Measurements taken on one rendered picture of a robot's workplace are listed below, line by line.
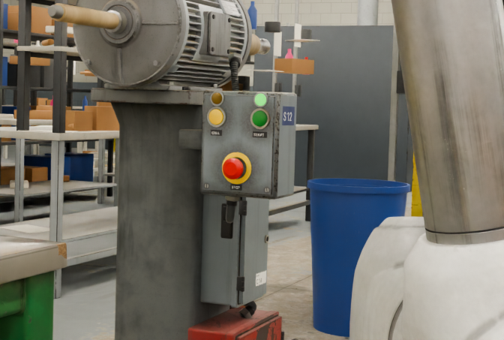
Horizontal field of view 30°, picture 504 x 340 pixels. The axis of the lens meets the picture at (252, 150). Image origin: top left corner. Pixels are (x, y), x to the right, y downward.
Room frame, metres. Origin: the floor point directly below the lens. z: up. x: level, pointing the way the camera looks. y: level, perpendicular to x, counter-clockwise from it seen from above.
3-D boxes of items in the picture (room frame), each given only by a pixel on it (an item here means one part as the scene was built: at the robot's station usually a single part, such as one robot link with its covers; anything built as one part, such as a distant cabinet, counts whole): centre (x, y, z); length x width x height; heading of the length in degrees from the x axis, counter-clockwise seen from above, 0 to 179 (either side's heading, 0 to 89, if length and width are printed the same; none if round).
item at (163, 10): (2.06, 0.19, 1.25); 0.41 x 0.27 x 0.26; 157
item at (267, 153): (1.89, 0.00, 0.99); 0.24 x 0.21 x 0.26; 157
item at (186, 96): (2.12, 0.17, 1.11); 0.36 x 0.24 x 0.04; 157
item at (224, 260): (2.06, 0.03, 0.93); 0.15 x 0.10 x 0.55; 157
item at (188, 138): (1.91, 0.06, 1.02); 0.19 x 0.04 x 0.04; 67
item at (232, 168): (1.76, 0.03, 0.98); 0.04 x 0.04 x 0.04; 67
